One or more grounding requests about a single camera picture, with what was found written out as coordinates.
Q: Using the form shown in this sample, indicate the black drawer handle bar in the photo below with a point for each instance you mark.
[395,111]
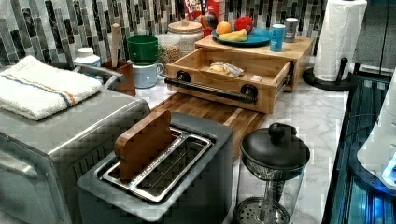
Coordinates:
[248,93]

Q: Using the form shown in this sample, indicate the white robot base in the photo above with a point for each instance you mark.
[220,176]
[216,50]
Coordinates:
[377,155]

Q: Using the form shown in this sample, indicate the wooden drawer cabinet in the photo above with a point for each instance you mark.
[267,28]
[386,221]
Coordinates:
[297,53]

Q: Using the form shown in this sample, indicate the wooden cutting board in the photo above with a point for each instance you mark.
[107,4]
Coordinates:
[241,120]

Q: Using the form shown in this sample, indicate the plastic snack bag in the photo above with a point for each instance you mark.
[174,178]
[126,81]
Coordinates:
[224,68]

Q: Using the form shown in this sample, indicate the light blue mug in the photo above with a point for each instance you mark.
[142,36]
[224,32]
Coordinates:
[145,76]

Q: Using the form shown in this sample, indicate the small tan packet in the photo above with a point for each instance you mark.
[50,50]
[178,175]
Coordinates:
[256,78]

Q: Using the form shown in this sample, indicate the grey toaster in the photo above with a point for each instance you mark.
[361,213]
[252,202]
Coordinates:
[188,183]

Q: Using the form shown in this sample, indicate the glass jar of grains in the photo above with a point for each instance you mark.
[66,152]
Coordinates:
[171,48]

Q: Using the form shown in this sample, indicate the wooden toast slice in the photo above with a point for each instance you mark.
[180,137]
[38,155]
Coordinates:
[142,143]

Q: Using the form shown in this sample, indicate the ceramic jar with wooden lid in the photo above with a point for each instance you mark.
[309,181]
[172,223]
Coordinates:
[189,32]

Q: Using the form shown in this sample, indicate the green mug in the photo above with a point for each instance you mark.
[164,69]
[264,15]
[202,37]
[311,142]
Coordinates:
[144,49]

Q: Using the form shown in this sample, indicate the brown utensil holder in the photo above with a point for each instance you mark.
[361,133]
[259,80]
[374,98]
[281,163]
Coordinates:
[126,68]

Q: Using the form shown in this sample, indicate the yellow banana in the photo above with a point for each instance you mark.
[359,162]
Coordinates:
[239,36]

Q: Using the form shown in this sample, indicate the orange fruit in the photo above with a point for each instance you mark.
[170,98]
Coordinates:
[223,27]

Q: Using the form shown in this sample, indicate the black french press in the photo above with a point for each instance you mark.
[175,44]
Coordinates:
[271,171]

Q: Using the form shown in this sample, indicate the teal plate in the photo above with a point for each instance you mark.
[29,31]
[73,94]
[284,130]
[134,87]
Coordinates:
[257,38]

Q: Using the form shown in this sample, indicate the red apple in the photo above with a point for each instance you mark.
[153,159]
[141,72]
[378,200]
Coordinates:
[244,22]

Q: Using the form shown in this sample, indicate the red cereal box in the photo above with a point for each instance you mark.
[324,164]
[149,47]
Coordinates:
[206,12]

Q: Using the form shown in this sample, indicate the blue can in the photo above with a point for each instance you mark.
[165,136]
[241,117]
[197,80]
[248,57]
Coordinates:
[276,37]

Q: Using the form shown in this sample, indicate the white pill bottle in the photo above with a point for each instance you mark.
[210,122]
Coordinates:
[87,56]

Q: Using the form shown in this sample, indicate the grey can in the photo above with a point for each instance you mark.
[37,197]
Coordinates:
[290,29]

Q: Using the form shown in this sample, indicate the black paper towel holder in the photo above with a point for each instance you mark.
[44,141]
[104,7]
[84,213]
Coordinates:
[350,83]

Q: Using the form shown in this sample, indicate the stainless toaster oven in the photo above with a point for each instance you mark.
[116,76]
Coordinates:
[41,161]

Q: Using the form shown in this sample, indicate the white folded towel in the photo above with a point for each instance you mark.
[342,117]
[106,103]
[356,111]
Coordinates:
[37,90]

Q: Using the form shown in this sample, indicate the white paper towel roll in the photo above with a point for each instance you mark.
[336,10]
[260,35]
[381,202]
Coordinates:
[338,38]

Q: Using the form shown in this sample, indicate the wooden utensil handle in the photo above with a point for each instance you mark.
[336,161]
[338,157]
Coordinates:
[115,28]

